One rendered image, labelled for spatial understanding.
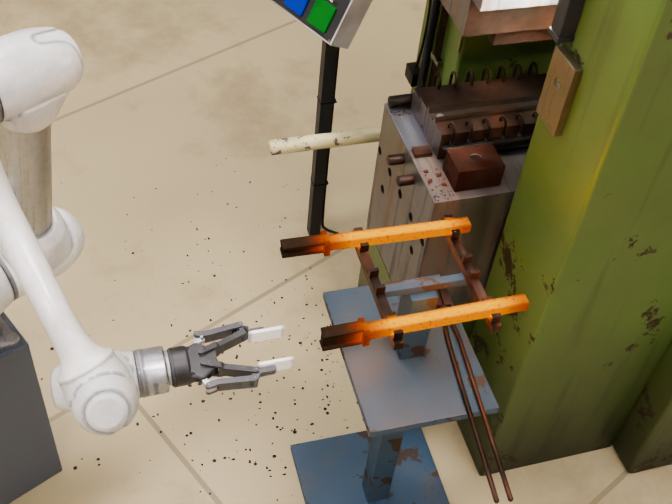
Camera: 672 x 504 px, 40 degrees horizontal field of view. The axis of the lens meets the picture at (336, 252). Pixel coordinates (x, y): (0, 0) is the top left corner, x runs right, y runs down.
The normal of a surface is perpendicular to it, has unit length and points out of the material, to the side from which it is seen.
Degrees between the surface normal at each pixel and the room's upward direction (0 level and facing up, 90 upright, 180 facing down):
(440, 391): 0
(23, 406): 90
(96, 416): 56
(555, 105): 90
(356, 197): 0
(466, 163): 0
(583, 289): 90
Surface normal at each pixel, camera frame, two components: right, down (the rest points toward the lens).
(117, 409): 0.27, 0.20
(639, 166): 0.28, 0.72
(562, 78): -0.96, 0.15
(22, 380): 0.65, 0.59
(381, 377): 0.08, -0.68
